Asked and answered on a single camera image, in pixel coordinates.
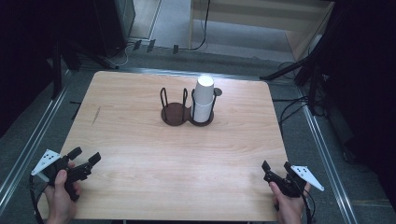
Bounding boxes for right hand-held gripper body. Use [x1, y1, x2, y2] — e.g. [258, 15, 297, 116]
[262, 164, 325, 199]

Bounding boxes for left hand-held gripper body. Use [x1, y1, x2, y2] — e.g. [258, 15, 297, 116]
[30, 148, 94, 202]

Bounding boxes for dark wire cup holder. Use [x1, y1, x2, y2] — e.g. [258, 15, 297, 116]
[160, 87, 223, 128]

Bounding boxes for white paper cup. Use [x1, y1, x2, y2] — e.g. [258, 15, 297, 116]
[194, 75, 216, 106]
[192, 98, 215, 123]

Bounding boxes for person's right hand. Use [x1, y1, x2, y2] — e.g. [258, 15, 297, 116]
[268, 181, 312, 224]

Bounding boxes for person's left hand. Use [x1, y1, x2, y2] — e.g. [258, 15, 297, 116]
[43, 161, 82, 217]

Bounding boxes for black metal stand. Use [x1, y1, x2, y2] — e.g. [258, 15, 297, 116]
[51, 36, 64, 100]

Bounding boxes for black tripod stand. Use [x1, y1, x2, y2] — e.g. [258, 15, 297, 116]
[259, 18, 331, 117]

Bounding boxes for black cabinet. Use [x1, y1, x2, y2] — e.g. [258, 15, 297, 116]
[92, 0, 136, 58]

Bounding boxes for right hand-held gripper cable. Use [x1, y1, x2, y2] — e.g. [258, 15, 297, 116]
[299, 188, 317, 224]

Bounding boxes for hand-held gripper cable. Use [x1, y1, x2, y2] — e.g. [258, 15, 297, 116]
[299, 188, 317, 224]
[28, 175, 47, 224]

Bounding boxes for metal floor rail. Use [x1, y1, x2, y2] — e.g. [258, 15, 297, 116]
[0, 70, 72, 217]
[73, 66, 271, 82]
[294, 84, 360, 224]

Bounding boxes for left hand-held gripper cable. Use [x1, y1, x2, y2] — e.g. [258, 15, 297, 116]
[28, 175, 47, 224]

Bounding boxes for black floor cables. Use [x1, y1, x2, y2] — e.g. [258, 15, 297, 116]
[272, 94, 314, 135]

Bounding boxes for white floor cable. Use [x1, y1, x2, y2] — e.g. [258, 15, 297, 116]
[104, 43, 130, 69]

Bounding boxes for light wooden frame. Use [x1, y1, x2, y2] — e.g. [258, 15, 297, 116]
[188, 0, 336, 62]

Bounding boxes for black hanging cable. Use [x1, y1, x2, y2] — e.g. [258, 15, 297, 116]
[186, 0, 212, 52]

